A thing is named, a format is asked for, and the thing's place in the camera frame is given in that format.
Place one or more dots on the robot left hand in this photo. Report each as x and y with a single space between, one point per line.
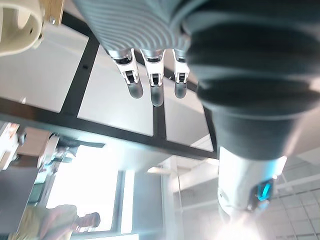
225 50

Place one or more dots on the wooden shoe rack board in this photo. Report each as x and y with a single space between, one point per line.
53 10

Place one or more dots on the black framed glass partition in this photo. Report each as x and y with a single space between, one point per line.
85 66

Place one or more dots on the bright window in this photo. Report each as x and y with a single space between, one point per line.
85 185

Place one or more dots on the beige slipper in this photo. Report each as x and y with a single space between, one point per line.
22 27

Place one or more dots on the person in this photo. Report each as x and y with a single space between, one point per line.
50 222

